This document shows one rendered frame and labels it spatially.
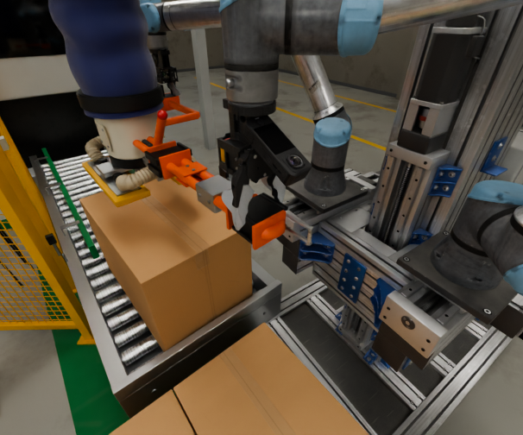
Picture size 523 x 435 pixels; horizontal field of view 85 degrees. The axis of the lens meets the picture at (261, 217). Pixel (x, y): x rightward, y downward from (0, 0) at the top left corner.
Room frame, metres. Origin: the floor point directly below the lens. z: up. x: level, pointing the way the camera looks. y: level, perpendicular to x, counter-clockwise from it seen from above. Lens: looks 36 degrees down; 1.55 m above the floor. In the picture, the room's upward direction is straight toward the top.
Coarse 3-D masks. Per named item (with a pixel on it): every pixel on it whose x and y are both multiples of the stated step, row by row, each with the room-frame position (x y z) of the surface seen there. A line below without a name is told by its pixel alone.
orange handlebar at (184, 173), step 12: (180, 108) 1.15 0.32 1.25; (168, 120) 0.99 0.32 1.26; (180, 120) 1.02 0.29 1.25; (144, 144) 0.76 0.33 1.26; (168, 168) 0.63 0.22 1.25; (180, 168) 0.60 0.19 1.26; (192, 168) 0.60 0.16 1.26; (204, 168) 0.60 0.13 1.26; (180, 180) 0.59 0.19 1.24; (192, 180) 0.55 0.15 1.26; (216, 204) 0.47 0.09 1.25; (276, 228) 0.38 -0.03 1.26
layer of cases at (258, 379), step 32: (224, 352) 0.56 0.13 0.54; (256, 352) 0.56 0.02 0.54; (288, 352) 0.56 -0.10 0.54; (192, 384) 0.45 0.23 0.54; (224, 384) 0.45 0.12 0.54; (256, 384) 0.45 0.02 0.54; (288, 384) 0.45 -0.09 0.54; (320, 384) 0.45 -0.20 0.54; (160, 416) 0.35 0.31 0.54; (192, 416) 0.35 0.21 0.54; (224, 416) 0.35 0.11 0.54; (256, 416) 0.35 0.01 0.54; (288, 416) 0.35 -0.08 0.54; (320, 416) 0.35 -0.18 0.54
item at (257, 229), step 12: (252, 204) 0.44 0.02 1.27; (264, 204) 0.44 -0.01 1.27; (228, 216) 0.42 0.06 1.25; (252, 216) 0.40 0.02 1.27; (264, 216) 0.40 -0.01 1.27; (276, 216) 0.40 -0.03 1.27; (228, 228) 0.42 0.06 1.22; (252, 228) 0.37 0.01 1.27; (264, 228) 0.38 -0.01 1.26; (252, 240) 0.37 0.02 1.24; (264, 240) 0.38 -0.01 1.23
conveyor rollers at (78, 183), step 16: (64, 160) 2.24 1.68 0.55; (80, 160) 2.24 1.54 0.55; (48, 176) 1.94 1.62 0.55; (64, 176) 1.94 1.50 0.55; (80, 176) 1.98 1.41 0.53; (80, 192) 1.73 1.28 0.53; (96, 192) 1.72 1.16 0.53; (64, 208) 1.51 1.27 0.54; (80, 208) 1.50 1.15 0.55; (80, 240) 1.18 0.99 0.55; (96, 240) 1.21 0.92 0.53; (80, 256) 1.08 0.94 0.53; (96, 272) 0.96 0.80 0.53; (96, 288) 0.87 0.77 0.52; (112, 288) 0.85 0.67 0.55; (112, 304) 0.77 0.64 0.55; (128, 304) 0.79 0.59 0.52; (112, 320) 0.69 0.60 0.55; (128, 320) 0.70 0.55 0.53; (128, 336) 0.62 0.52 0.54; (128, 352) 0.55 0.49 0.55; (144, 352) 0.56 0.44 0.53
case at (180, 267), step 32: (160, 192) 1.02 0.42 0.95; (192, 192) 1.02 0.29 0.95; (96, 224) 0.82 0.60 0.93; (128, 224) 0.80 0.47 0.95; (160, 224) 0.80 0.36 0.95; (192, 224) 0.80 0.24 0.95; (224, 224) 0.80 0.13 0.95; (128, 256) 0.64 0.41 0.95; (160, 256) 0.64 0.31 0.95; (192, 256) 0.64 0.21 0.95; (224, 256) 0.71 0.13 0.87; (128, 288) 0.72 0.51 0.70; (160, 288) 0.56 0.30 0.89; (192, 288) 0.62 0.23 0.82; (224, 288) 0.71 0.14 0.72; (160, 320) 0.54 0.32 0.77; (192, 320) 0.61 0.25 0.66
